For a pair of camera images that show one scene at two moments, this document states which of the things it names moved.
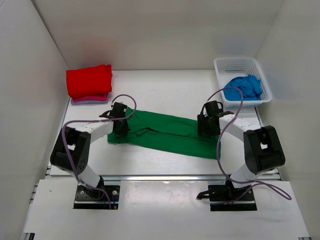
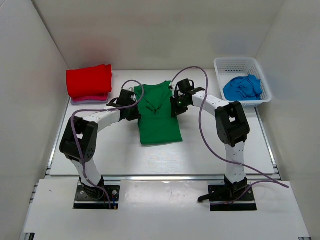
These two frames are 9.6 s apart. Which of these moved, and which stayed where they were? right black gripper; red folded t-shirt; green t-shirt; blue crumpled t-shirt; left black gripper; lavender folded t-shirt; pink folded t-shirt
Moved: green t-shirt; right black gripper; left black gripper
Stayed: blue crumpled t-shirt; lavender folded t-shirt; red folded t-shirt; pink folded t-shirt
